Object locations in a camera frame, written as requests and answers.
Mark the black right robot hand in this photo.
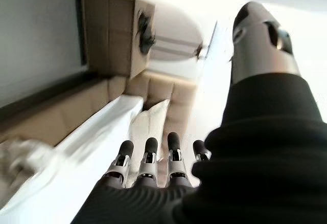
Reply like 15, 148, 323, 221
71, 1, 327, 224

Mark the beige sofa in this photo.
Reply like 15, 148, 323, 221
0, 70, 200, 163

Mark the cream sofa pillow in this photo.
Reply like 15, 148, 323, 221
129, 98, 171, 164

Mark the white sofa cover sheet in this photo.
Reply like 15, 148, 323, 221
0, 95, 145, 216

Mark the beige box side table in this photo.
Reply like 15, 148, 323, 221
81, 0, 156, 79

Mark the dark tangled cable bundle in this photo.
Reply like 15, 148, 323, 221
137, 9, 157, 55

